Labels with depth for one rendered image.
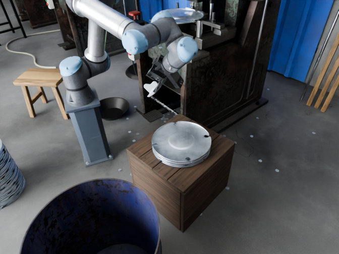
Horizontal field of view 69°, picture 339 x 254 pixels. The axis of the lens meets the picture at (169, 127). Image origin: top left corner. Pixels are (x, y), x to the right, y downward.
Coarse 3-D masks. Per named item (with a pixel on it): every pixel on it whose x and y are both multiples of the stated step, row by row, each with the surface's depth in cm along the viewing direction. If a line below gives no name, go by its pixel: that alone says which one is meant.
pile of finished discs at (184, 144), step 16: (160, 128) 128; (176, 128) 128; (192, 128) 128; (160, 144) 119; (176, 144) 118; (192, 144) 118; (208, 144) 118; (160, 160) 116; (176, 160) 111; (192, 160) 110
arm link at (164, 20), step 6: (162, 12) 84; (168, 12) 86; (156, 18) 84; (162, 18) 84; (168, 18) 84; (156, 24) 81; (162, 24) 82; (168, 24) 84; (174, 24) 85; (162, 30) 82; (168, 30) 84; (174, 30) 85; (180, 30) 86; (162, 36) 82; (168, 36) 85; (174, 36) 85; (180, 36) 85; (162, 42) 85; (168, 42) 86
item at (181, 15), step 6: (174, 12) 153; (180, 12) 150; (186, 12) 152; (192, 12) 152; (198, 12) 151; (174, 18) 142; (180, 18) 142; (186, 18) 142; (192, 18) 142; (198, 18) 142
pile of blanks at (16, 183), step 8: (0, 152) 128; (8, 152) 137; (0, 160) 128; (8, 160) 135; (0, 168) 128; (8, 168) 135; (16, 168) 142; (0, 176) 130; (8, 176) 134; (16, 176) 140; (0, 184) 131; (8, 184) 135; (16, 184) 142; (24, 184) 150; (0, 192) 132; (8, 192) 136; (16, 192) 141; (0, 200) 134; (8, 200) 138; (0, 208) 138
